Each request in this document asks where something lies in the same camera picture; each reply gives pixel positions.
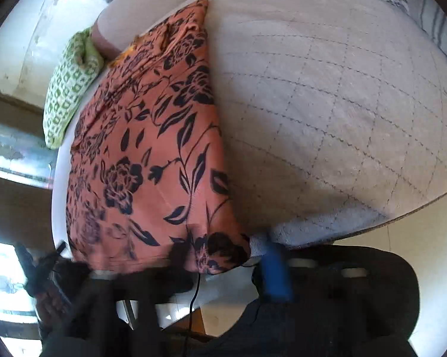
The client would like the green patterned pillow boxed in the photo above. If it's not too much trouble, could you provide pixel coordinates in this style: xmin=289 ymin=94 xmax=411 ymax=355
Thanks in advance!
xmin=43 ymin=28 xmax=105 ymax=150

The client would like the person's dark clothing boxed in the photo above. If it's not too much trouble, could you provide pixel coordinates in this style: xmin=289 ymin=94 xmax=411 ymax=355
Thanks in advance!
xmin=186 ymin=297 xmax=321 ymax=357

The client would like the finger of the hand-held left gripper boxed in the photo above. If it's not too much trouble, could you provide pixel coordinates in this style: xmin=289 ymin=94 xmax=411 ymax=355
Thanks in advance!
xmin=14 ymin=241 xmax=68 ymax=296

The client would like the grey striped cloth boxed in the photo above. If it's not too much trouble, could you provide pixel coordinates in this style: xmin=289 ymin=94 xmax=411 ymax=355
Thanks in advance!
xmin=328 ymin=0 xmax=447 ymax=60

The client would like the orange floral cloth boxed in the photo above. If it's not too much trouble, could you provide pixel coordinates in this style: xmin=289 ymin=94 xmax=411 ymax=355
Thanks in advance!
xmin=65 ymin=0 xmax=252 ymax=276

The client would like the black cable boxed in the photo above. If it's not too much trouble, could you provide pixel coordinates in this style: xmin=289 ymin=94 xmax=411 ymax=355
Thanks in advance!
xmin=184 ymin=273 xmax=202 ymax=357

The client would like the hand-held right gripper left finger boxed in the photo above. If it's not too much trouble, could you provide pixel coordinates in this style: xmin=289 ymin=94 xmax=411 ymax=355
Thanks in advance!
xmin=71 ymin=243 xmax=196 ymax=357

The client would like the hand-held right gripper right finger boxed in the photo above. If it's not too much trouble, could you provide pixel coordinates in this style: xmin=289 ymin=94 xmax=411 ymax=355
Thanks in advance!
xmin=251 ymin=240 xmax=421 ymax=357

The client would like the glass window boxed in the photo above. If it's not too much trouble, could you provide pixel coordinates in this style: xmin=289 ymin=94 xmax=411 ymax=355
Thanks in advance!
xmin=0 ymin=117 xmax=56 ymax=187

